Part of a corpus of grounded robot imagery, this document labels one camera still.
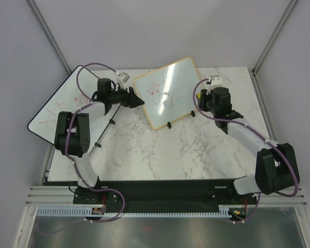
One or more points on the aluminium frame post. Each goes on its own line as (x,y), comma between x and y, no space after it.
(48,34)
(275,34)

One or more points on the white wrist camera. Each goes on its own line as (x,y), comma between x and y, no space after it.
(122,79)
(214,81)

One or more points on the left aluminium frame post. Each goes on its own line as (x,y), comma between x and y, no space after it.
(48,34)

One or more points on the yellow framed whiteboard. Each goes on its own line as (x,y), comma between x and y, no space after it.
(167,92)

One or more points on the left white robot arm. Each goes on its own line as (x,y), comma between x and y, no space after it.
(72,135)

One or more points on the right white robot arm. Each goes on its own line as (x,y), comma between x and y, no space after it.
(276,169)

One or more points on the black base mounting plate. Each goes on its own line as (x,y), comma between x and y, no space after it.
(165,195)

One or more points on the aluminium rail front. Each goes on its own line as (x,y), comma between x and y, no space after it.
(61,196)

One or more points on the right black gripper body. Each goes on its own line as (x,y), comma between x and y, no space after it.
(205,102)

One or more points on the black framed whiteboard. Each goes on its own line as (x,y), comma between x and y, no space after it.
(66,98)

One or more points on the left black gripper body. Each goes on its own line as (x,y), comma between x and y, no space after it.
(130,97)

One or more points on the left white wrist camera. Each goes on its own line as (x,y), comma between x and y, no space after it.
(122,79)

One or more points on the right aluminium frame post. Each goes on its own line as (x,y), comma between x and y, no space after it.
(275,34)

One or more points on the white slotted cable duct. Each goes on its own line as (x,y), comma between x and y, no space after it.
(221,212)

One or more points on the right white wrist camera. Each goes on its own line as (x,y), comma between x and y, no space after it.
(214,81)

